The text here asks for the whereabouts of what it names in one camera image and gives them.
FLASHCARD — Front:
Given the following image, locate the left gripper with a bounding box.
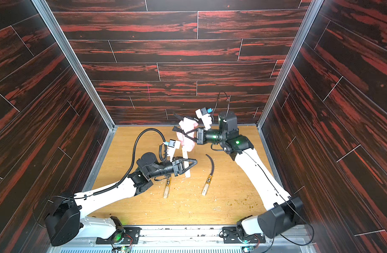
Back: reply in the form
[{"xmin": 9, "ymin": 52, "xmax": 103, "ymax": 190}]
[{"xmin": 146, "ymin": 157, "xmax": 195, "ymax": 181}]

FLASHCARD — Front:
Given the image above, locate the pink rag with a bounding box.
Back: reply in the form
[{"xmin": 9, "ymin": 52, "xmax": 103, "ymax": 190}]
[{"xmin": 176, "ymin": 117, "xmax": 198, "ymax": 152}]

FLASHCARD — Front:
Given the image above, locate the small sickle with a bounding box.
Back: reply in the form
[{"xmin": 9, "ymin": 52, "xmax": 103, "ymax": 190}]
[
  {"xmin": 164, "ymin": 177, "xmax": 171, "ymax": 199},
  {"xmin": 182, "ymin": 147, "xmax": 191, "ymax": 178},
  {"xmin": 202, "ymin": 154, "xmax": 215, "ymax": 196}
]

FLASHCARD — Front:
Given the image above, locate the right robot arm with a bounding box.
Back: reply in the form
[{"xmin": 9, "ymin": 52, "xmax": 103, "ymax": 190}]
[{"xmin": 173, "ymin": 108, "xmax": 303, "ymax": 243}]

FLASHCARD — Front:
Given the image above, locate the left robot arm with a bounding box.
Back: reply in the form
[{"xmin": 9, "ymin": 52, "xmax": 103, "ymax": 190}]
[{"xmin": 44, "ymin": 152, "xmax": 197, "ymax": 246}]

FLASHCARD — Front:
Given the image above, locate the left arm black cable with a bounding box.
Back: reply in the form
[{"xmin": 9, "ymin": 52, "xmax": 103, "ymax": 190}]
[{"xmin": 82, "ymin": 128, "xmax": 167, "ymax": 198}]

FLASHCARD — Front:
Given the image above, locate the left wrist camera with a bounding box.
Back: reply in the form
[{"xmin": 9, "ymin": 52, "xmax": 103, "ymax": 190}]
[{"xmin": 165, "ymin": 139, "xmax": 181, "ymax": 161}]

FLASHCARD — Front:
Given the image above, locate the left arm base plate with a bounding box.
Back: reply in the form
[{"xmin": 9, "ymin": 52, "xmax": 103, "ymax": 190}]
[{"xmin": 95, "ymin": 227, "xmax": 141, "ymax": 246}]

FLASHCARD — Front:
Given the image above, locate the aluminium front rail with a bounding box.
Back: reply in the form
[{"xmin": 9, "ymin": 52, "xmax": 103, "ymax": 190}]
[{"xmin": 47, "ymin": 225, "xmax": 318, "ymax": 253}]

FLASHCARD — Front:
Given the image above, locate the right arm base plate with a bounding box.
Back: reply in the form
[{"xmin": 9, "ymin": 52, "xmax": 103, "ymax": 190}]
[{"xmin": 219, "ymin": 225, "xmax": 266, "ymax": 244}]

